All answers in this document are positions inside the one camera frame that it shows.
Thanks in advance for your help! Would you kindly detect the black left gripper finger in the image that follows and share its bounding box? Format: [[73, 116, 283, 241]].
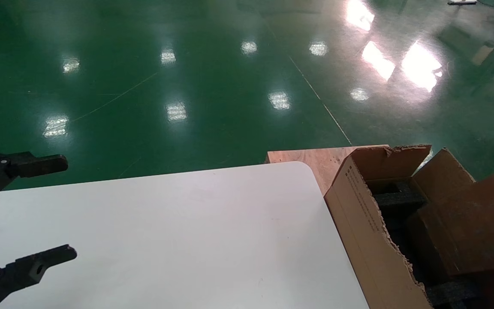
[[0, 245, 77, 309], [0, 150, 68, 211]]

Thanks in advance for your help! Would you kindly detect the small taped cardboard box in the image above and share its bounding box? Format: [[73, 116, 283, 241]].
[[407, 170, 494, 277]]

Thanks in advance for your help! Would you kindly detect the big open cardboard box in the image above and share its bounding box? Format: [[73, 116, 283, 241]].
[[324, 145, 494, 309]]

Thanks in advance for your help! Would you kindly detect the black foam insert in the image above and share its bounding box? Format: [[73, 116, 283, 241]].
[[425, 280, 481, 307], [374, 180, 428, 211]]

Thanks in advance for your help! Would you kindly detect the brown wooden board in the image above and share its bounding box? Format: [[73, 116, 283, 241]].
[[266, 145, 389, 194]]

